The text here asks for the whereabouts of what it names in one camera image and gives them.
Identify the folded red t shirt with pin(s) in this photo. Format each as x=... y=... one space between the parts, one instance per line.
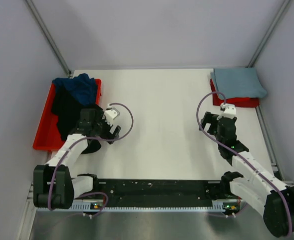
x=243 y=102

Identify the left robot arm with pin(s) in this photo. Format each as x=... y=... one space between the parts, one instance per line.
x=53 y=186

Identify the folded light blue t shirt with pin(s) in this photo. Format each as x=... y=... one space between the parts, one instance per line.
x=239 y=82

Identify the right aluminium frame post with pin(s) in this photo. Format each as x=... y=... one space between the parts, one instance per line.
x=271 y=29

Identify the aluminium frame post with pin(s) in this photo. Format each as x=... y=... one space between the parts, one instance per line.
x=271 y=29
x=46 y=33

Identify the right side aluminium rail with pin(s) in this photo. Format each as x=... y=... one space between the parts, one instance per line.
x=276 y=167

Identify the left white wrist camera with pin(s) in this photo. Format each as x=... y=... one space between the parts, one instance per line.
x=110 y=114

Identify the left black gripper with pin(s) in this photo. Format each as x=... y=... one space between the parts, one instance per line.
x=100 y=118

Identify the red plastic tray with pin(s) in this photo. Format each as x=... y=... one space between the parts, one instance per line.
x=48 y=137

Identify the dark blue t shirt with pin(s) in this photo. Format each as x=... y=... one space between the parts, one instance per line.
x=82 y=88

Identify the left aluminium frame post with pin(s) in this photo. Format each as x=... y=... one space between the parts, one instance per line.
x=46 y=33

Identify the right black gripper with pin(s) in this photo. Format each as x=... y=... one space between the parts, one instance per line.
x=208 y=118

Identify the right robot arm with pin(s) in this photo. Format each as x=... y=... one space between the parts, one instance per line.
x=269 y=196

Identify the black t shirt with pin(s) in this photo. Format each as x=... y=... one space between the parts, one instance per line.
x=68 y=109

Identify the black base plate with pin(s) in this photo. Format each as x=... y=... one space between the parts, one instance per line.
x=160 y=193

